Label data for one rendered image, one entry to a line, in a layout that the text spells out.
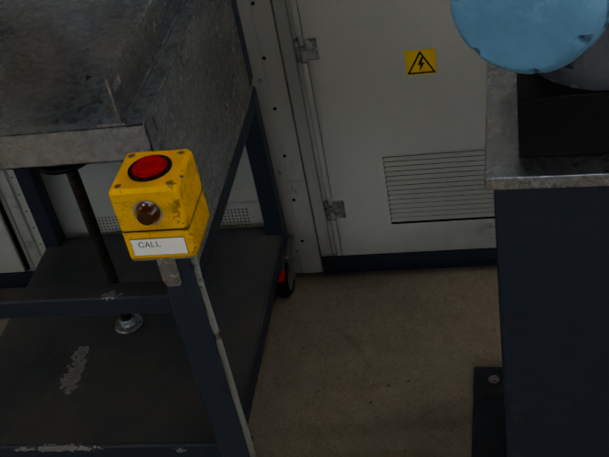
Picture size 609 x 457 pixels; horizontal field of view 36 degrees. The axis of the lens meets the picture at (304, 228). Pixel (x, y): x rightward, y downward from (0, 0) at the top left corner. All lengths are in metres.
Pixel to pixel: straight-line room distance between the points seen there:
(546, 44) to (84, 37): 0.81
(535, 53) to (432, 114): 0.99
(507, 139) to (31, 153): 0.64
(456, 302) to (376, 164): 0.36
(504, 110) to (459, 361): 0.80
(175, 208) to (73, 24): 0.65
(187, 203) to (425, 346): 1.09
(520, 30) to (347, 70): 0.97
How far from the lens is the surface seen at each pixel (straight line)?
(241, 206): 2.17
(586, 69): 1.19
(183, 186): 1.04
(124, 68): 1.30
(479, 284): 2.18
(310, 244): 2.21
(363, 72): 1.92
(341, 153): 2.03
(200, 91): 1.59
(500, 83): 1.40
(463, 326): 2.08
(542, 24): 0.98
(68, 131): 1.30
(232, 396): 1.29
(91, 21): 1.61
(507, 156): 1.24
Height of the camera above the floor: 1.44
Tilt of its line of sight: 37 degrees down
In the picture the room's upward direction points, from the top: 12 degrees counter-clockwise
